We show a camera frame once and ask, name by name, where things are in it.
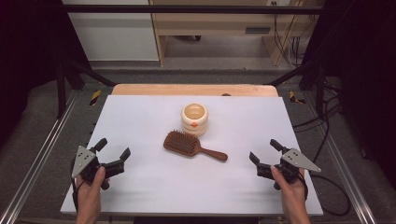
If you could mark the person's left hand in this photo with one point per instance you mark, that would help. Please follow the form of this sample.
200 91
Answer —
90 191

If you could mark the white cabinet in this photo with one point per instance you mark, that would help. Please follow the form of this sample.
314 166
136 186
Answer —
115 34

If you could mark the light wooden desk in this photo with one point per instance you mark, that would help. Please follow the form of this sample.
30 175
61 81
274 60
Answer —
211 23

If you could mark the white board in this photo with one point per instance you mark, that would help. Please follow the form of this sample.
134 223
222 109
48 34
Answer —
193 186

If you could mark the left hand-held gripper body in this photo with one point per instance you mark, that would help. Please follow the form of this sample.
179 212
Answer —
90 166

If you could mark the aluminium rail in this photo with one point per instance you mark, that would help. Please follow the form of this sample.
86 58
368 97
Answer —
345 168
40 149

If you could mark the black curtain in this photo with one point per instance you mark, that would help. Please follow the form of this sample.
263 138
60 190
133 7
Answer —
367 77
28 56

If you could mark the cream ribbed ceramic cup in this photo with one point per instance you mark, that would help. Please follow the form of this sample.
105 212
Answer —
194 119

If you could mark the brown wooden hairbrush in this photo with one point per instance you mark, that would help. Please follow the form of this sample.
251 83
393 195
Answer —
182 144

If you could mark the black horizontal frame bar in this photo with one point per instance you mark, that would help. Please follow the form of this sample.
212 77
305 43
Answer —
186 9

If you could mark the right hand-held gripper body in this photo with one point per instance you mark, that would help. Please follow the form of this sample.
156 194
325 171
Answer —
292 161

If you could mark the yellow black striped tape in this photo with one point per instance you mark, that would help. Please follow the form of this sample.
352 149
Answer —
95 97
294 97

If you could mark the light wooden table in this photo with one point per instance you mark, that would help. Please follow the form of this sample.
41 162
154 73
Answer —
186 90

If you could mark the black metal stand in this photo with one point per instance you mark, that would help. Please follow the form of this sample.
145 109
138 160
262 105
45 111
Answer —
62 87
319 87

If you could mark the person's right hand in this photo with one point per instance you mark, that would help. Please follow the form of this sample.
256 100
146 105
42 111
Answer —
291 191

